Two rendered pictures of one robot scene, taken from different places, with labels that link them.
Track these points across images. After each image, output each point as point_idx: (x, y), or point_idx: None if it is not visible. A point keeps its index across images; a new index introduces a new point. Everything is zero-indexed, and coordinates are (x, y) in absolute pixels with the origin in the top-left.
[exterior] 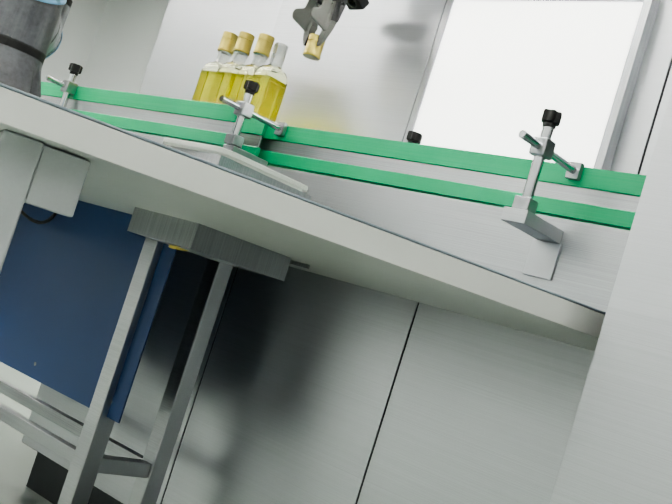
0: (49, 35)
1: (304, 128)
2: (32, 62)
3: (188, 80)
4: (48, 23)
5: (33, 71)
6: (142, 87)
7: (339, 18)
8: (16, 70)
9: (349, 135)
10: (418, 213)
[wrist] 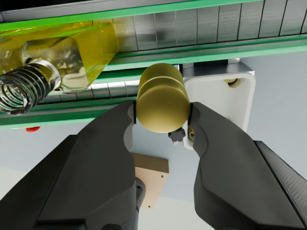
0: (132, 217)
1: (207, 60)
2: (138, 204)
3: None
4: (134, 226)
5: (138, 199)
6: None
7: (273, 153)
8: (142, 201)
9: (285, 53)
10: None
